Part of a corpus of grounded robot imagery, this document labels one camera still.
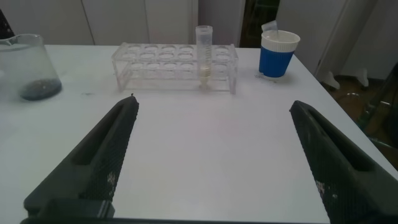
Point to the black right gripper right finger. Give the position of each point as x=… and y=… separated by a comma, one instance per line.
x=342, y=168

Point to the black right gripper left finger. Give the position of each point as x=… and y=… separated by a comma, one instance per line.
x=93, y=161

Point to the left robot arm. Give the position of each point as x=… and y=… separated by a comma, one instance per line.
x=4, y=28

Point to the blue white paper cup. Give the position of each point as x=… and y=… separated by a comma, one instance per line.
x=275, y=62

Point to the test tube with pale liquid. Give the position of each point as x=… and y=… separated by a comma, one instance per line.
x=204, y=56

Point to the white folding partition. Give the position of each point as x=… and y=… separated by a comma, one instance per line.
x=124, y=18
x=326, y=31

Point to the clear glass beaker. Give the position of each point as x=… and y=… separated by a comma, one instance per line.
x=37, y=90

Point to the clear plastic test tube rack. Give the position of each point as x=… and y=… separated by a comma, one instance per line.
x=161, y=77

